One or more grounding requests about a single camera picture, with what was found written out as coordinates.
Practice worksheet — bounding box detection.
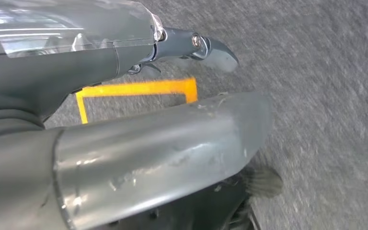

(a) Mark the yellow floor tape square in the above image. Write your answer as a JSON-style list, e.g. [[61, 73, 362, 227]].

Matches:
[[75, 77, 198, 125]]

